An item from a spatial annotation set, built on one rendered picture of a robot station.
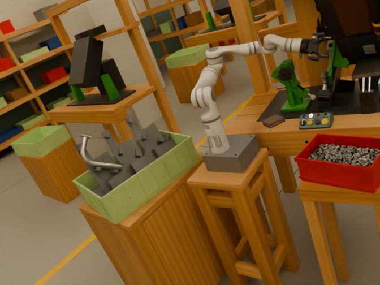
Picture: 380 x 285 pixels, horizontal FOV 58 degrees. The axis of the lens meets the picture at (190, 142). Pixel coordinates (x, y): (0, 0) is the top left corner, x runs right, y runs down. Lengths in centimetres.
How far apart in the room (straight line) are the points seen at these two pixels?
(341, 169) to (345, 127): 33
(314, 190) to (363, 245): 93
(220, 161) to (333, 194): 53
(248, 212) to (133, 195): 59
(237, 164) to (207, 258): 79
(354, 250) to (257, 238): 77
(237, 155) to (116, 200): 65
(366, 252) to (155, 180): 132
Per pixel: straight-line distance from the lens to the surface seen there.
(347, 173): 147
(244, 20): 233
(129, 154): 208
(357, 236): 247
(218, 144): 167
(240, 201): 167
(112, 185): 197
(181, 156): 194
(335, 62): 187
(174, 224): 196
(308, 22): 222
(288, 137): 183
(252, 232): 179
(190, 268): 215
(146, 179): 184
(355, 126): 173
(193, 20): 767
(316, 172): 153
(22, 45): 834
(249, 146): 171
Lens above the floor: 172
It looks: 24 degrees down
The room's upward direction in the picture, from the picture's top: 22 degrees counter-clockwise
